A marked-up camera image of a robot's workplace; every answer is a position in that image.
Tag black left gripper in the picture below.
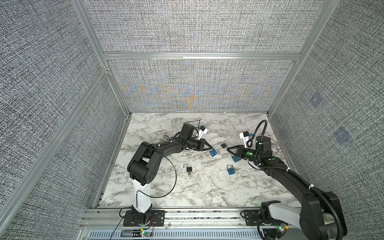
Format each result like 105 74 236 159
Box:
186 138 212 152

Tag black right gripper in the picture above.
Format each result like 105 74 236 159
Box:
226 144 262 163

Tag blue padlock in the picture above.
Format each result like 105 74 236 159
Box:
227 165 236 176
210 149 217 157

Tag black padlock with key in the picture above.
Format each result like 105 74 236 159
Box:
183 163 193 177

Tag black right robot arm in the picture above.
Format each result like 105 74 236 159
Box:
227 136 348 240

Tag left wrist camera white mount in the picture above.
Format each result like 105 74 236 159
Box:
198 126 208 140

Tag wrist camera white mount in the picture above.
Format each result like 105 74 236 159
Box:
239 131 254 148
198 126 208 140

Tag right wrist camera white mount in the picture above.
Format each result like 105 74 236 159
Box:
239 131 254 148

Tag thin black cable left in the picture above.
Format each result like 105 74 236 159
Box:
109 119 202 240

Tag black corrugated cable right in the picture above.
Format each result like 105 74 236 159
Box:
251 119 344 240

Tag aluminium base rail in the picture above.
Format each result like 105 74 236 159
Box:
75 207 278 240

